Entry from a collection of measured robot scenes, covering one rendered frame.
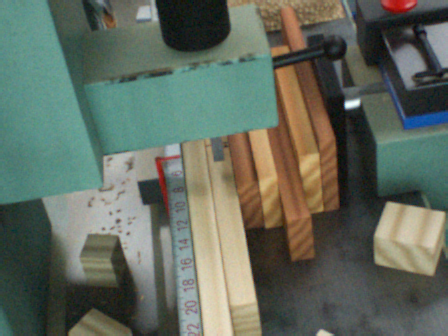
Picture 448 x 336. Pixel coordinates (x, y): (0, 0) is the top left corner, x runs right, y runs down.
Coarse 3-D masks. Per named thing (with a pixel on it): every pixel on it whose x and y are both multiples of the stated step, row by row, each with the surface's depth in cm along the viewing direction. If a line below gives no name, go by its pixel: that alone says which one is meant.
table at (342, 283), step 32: (320, 32) 93; (352, 32) 92; (352, 128) 81; (352, 160) 78; (352, 192) 75; (416, 192) 74; (320, 224) 73; (352, 224) 73; (256, 256) 71; (288, 256) 71; (320, 256) 71; (352, 256) 70; (256, 288) 69; (288, 288) 69; (320, 288) 68; (352, 288) 68; (384, 288) 67; (416, 288) 67; (288, 320) 66; (320, 320) 66; (352, 320) 66; (384, 320) 65; (416, 320) 65
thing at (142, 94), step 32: (96, 32) 67; (128, 32) 67; (160, 32) 66; (256, 32) 65; (96, 64) 64; (128, 64) 64; (160, 64) 63; (192, 64) 63; (224, 64) 63; (256, 64) 63; (96, 96) 63; (128, 96) 64; (160, 96) 64; (192, 96) 64; (224, 96) 65; (256, 96) 65; (96, 128) 65; (128, 128) 66; (160, 128) 66; (192, 128) 66; (224, 128) 67; (256, 128) 67
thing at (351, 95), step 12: (312, 36) 76; (312, 60) 75; (324, 60) 74; (324, 72) 72; (336, 72) 72; (324, 84) 71; (336, 84) 71; (372, 84) 76; (384, 84) 75; (324, 96) 71; (336, 96) 70; (348, 96) 75; (360, 96) 75; (336, 108) 71; (348, 108) 75; (336, 120) 72; (336, 132) 73; (336, 144) 73; (336, 156) 74
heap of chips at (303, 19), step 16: (240, 0) 94; (256, 0) 94; (272, 0) 94; (288, 0) 94; (304, 0) 94; (320, 0) 94; (336, 0) 96; (272, 16) 94; (304, 16) 94; (320, 16) 95; (336, 16) 95
